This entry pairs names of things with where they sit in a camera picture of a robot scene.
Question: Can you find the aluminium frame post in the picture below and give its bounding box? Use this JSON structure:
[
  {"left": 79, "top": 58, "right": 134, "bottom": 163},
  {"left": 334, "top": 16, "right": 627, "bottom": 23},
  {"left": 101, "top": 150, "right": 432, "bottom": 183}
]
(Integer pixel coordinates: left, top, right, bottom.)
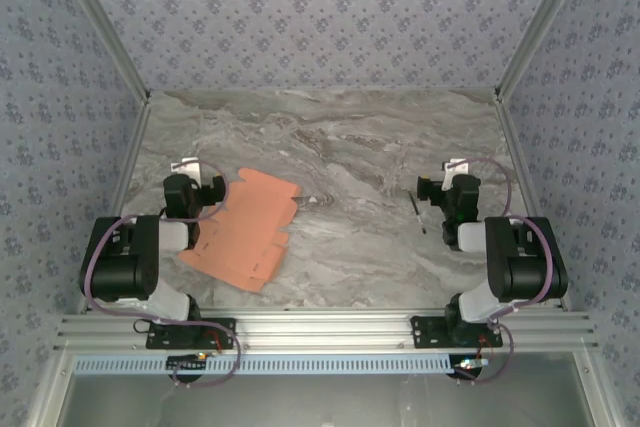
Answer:
[
  {"left": 493, "top": 0, "right": 596, "bottom": 102},
  {"left": 49, "top": 0, "right": 152, "bottom": 104}
]

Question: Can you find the grey metal panel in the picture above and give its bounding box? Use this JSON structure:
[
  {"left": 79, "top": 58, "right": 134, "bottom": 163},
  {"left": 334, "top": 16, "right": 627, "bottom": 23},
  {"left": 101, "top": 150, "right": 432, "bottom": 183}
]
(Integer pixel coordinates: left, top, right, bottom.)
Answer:
[{"left": 59, "top": 351, "right": 591, "bottom": 427}]

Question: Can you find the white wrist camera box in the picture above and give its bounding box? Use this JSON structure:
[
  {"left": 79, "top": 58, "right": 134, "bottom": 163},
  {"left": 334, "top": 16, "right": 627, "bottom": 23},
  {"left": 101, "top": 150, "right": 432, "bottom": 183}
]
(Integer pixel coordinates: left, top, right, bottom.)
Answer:
[
  {"left": 442, "top": 157, "right": 474, "bottom": 186},
  {"left": 171, "top": 157, "right": 202, "bottom": 183}
]

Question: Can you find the black pen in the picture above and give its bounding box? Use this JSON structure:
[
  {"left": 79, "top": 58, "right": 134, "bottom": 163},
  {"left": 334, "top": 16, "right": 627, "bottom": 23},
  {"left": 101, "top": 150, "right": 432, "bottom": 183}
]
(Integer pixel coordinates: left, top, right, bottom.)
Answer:
[{"left": 408, "top": 190, "right": 427, "bottom": 236}]

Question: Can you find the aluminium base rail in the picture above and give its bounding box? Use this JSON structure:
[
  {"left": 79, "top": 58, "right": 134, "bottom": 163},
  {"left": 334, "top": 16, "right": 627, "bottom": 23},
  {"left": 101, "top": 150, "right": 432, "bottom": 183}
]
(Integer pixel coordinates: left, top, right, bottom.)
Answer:
[{"left": 54, "top": 310, "right": 599, "bottom": 351}]

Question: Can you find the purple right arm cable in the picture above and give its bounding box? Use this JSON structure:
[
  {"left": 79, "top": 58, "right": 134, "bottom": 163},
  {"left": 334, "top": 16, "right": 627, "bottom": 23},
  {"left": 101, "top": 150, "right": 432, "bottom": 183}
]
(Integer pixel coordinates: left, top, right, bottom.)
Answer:
[{"left": 449, "top": 156, "right": 564, "bottom": 386}]

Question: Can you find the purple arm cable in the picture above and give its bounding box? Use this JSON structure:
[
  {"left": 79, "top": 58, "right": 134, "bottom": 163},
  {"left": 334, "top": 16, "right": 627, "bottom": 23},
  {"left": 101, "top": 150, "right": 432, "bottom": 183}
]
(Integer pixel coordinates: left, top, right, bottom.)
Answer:
[
  {"left": 449, "top": 156, "right": 564, "bottom": 386},
  {"left": 81, "top": 159, "right": 244, "bottom": 391}
]

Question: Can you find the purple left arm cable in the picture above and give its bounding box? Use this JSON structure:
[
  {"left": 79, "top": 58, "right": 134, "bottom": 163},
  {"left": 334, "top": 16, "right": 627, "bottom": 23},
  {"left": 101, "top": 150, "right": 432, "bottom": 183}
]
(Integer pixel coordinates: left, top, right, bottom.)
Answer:
[{"left": 81, "top": 159, "right": 244, "bottom": 391}]

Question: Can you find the light blue slotted cable duct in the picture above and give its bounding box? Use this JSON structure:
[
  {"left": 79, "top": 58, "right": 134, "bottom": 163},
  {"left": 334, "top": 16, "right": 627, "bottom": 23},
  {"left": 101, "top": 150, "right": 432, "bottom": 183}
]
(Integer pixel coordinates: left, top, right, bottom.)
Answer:
[{"left": 73, "top": 352, "right": 451, "bottom": 377}]

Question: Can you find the orange paper box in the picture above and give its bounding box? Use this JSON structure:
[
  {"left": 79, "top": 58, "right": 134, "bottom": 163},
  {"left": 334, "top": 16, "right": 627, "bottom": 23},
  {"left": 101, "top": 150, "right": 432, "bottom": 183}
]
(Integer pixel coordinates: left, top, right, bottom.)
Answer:
[{"left": 178, "top": 166, "right": 304, "bottom": 294}]

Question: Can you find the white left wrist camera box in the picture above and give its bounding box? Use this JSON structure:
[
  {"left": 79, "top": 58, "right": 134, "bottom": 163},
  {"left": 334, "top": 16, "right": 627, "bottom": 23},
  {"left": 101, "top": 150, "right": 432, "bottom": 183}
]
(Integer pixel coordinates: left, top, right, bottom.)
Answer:
[{"left": 171, "top": 157, "right": 202, "bottom": 183}]

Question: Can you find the small black controller board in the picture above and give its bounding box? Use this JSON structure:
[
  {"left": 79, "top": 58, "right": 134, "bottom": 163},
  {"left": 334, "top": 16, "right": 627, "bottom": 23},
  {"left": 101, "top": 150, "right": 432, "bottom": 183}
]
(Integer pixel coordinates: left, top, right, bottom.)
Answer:
[
  {"left": 451, "top": 355, "right": 490, "bottom": 379},
  {"left": 166, "top": 353, "right": 211, "bottom": 372}
]

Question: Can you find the aluminium table edge rail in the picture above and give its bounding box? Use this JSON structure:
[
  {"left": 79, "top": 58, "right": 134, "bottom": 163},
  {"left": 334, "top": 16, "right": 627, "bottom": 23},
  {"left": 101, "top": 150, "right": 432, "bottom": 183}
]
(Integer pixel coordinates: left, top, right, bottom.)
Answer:
[
  {"left": 494, "top": 94, "right": 572, "bottom": 311},
  {"left": 77, "top": 94, "right": 152, "bottom": 316}
]

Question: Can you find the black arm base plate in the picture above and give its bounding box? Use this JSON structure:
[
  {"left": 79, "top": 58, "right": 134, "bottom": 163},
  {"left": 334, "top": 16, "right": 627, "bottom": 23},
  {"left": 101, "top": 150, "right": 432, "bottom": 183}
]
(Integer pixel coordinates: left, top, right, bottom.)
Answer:
[
  {"left": 145, "top": 317, "right": 237, "bottom": 351},
  {"left": 409, "top": 315, "right": 504, "bottom": 349}
]

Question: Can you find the aluminium lower frame bar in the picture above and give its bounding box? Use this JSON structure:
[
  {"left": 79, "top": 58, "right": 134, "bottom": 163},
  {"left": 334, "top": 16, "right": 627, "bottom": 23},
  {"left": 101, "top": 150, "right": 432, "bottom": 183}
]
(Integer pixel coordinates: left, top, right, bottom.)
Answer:
[
  {"left": 572, "top": 346, "right": 620, "bottom": 427},
  {"left": 24, "top": 345, "right": 76, "bottom": 427}
]

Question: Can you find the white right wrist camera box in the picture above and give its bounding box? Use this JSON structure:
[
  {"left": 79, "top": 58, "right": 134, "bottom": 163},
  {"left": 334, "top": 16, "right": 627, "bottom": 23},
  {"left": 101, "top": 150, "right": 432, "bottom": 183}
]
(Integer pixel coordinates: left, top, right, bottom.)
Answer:
[{"left": 442, "top": 157, "right": 474, "bottom": 186}]

